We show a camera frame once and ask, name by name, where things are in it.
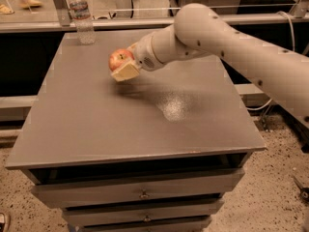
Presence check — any grey drawer cabinet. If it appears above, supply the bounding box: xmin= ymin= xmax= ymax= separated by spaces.
xmin=4 ymin=27 xmax=267 ymax=232

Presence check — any top grey drawer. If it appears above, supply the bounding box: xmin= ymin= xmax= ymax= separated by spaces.
xmin=32 ymin=168 xmax=244 ymax=208

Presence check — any black tool on floor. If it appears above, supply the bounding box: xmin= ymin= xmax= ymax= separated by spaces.
xmin=293 ymin=176 xmax=309 ymax=202

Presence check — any clear plastic water bottle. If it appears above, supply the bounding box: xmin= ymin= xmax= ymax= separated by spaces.
xmin=69 ymin=0 xmax=96 ymax=44

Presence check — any shoe at floor corner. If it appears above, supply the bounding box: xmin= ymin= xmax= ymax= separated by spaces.
xmin=0 ymin=213 xmax=10 ymax=232

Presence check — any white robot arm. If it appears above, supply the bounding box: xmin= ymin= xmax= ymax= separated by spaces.
xmin=108 ymin=3 xmax=309 ymax=127

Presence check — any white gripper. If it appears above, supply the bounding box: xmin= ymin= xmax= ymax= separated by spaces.
xmin=111 ymin=33 xmax=163 ymax=82

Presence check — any red yellow apple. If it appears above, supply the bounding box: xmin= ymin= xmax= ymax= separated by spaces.
xmin=108 ymin=48 xmax=133 ymax=72

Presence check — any bottom grey drawer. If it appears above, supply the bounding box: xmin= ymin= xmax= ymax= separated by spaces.
xmin=82 ymin=217 xmax=211 ymax=232

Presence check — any grey drawer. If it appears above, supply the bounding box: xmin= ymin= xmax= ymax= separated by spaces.
xmin=32 ymin=168 xmax=244 ymax=208
xmin=64 ymin=198 xmax=223 ymax=226
xmin=82 ymin=217 xmax=211 ymax=232

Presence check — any middle grey drawer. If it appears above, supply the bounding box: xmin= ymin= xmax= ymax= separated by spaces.
xmin=64 ymin=198 xmax=223 ymax=226

